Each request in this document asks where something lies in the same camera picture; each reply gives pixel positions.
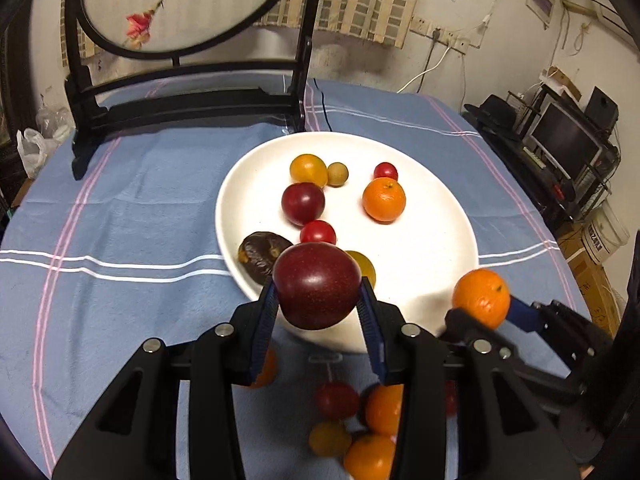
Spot red cherry tomato front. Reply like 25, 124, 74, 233
445, 379, 458, 417

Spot large orange mandarin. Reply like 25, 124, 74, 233
451, 269, 511, 330

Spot medium orange fruit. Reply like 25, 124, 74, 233
364, 385, 404, 437

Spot yellow-green tomato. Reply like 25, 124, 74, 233
346, 250, 376, 287

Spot small orange fruit back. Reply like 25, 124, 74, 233
250, 347, 279, 389

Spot large dark red plum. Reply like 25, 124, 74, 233
272, 243, 361, 330

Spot small orange hidden fruit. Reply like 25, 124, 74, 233
361, 177, 406, 223

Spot small red cherry tomato back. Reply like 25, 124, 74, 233
373, 162, 398, 180

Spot small dark red plum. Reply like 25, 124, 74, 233
281, 182, 326, 228

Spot dark passion fruit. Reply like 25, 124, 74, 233
236, 231, 293, 285

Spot orange tomato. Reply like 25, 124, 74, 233
290, 154, 328, 188

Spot white bucket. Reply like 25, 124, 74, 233
582, 200, 630, 266

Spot dark side desk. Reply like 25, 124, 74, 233
462, 84, 622, 231

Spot white oval plate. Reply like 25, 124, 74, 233
215, 131, 478, 335

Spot blue striped tablecloth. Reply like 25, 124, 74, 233
1, 81, 586, 474

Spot computer monitor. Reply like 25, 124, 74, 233
527, 102, 603, 181

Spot black hat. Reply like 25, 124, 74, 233
463, 94, 518, 132

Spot black speaker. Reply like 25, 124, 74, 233
585, 87, 620, 134

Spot white plastic bag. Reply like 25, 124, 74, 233
16, 128, 65, 180

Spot striped beige curtain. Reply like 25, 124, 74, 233
60, 0, 418, 68

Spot round embroidered screen stand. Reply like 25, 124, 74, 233
64, 0, 319, 180

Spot wall power outlets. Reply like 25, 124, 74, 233
409, 15, 469, 55

